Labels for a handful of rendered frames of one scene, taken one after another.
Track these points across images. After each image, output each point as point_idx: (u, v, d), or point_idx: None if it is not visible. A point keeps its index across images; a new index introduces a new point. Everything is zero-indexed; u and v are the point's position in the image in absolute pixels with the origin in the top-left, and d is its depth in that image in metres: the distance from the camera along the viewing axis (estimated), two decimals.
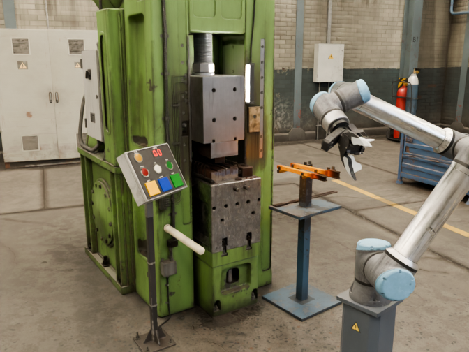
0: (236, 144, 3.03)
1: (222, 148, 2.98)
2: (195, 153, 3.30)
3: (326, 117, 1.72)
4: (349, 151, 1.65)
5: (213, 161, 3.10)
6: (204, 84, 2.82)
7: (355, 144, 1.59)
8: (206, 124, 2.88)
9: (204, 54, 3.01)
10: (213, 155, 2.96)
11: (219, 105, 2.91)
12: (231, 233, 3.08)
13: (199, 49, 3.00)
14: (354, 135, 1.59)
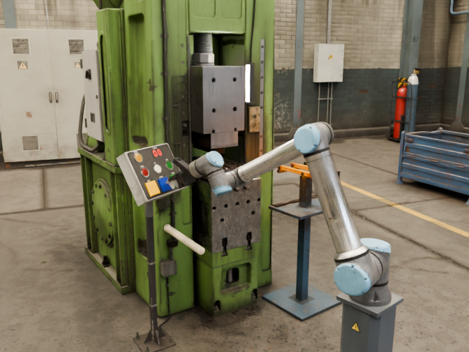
0: (236, 135, 3.02)
1: (222, 139, 2.97)
2: (195, 144, 3.28)
3: (192, 161, 2.42)
4: None
5: None
6: (204, 73, 2.81)
7: None
8: (206, 114, 2.87)
9: (204, 45, 3.00)
10: (213, 146, 2.94)
11: (219, 96, 2.89)
12: (231, 233, 3.08)
13: (199, 40, 2.99)
14: (169, 178, 2.51)
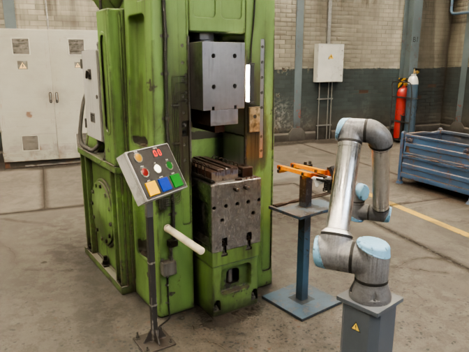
0: (236, 112, 2.99)
1: (222, 116, 2.93)
2: (195, 124, 3.25)
3: None
4: None
5: (213, 130, 3.06)
6: (204, 49, 2.77)
7: (320, 177, 2.87)
8: (206, 91, 2.84)
9: None
10: (213, 123, 2.91)
11: (219, 72, 2.86)
12: (231, 233, 3.08)
13: None
14: (318, 178, 2.85)
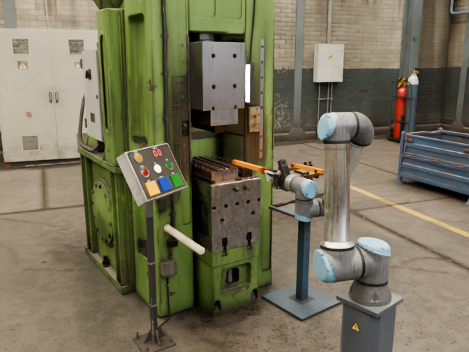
0: (236, 112, 2.99)
1: (222, 116, 2.93)
2: (195, 124, 3.25)
3: (291, 177, 2.47)
4: None
5: (213, 130, 3.06)
6: (204, 49, 2.77)
7: (271, 171, 2.63)
8: (206, 91, 2.84)
9: None
10: (213, 123, 2.91)
11: (219, 72, 2.86)
12: (231, 233, 3.08)
13: None
14: (268, 172, 2.61)
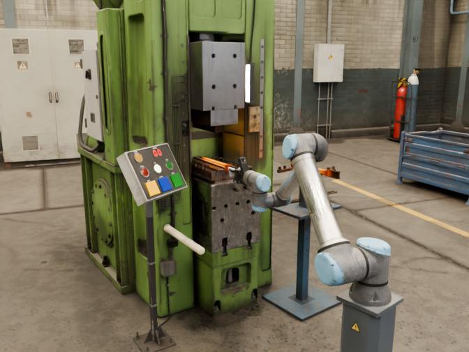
0: (236, 112, 2.99)
1: (222, 116, 2.93)
2: (195, 124, 3.25)
3: (248, 172, 2.80)
4: None
5: (213, 130, 3.06)
6: (204, 49, 2.77)
7: (234, 167, 2.96)
8: (206, 91, 2.84)
9: None
10: (213, 123, 2.91)
11: (219, 72, 2.86)
12: (231, 233, 3.08)
13: None
14: (229, 168, 2.94)
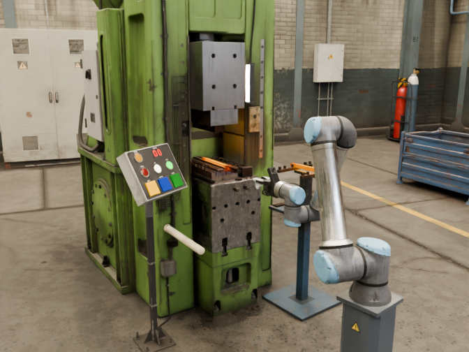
0: (236, 112, 2.99)
1: (222, 116, 2.93)
2: (195, 124, 3.25)
3: (280, 184, 2.56)
4: None
5: (213, 130, 3.06)
6: (204, 49, 2.77)
7: (260, 179, 2.71)
8: (206, 91, 2.84)
9: None
10: (213, 123, 2.91)
11: (219, 72, 2.86)
12: (231, 233, 3.08)
13: None
14: (257, 180, 2.69)
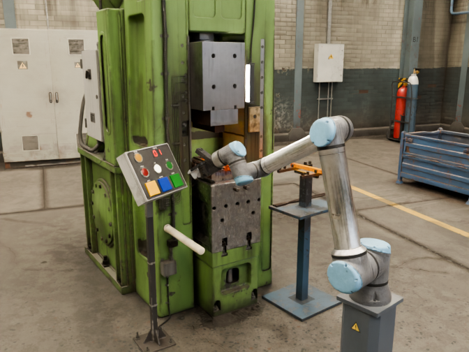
0: (236, 112, 2.99)
1: (222, 116, 2.93)
2: (195, 124, 3.25)
3: (216, 151, 2.46)
4: None
5: (213, 130, 3.06)
6: (204, 49, 2.77)
7: None
8: (206, 91, 2.84)
9: None
10: (213, 123, 2.91)
11: (219, 72, 2.86)
12: (231, 233, 3.08)
13: None
14: (191, 167, 2.55)
